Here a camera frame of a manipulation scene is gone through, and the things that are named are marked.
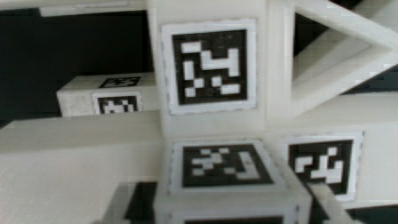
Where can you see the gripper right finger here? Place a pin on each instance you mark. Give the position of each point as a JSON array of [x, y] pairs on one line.
[[328, 212]]

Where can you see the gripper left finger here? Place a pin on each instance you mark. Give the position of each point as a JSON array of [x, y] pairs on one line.
[[130, 206]]

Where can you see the white tagged cube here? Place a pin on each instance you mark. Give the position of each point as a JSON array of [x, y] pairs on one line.
[[226, 185]]

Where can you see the white chair leg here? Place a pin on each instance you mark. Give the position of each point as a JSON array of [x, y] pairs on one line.
[[107, 94]]

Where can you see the white chair back part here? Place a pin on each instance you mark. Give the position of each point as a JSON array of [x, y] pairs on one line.
[[321, 50]]

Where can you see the white chair seat part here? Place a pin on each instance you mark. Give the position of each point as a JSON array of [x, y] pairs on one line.
[[68, 159]]

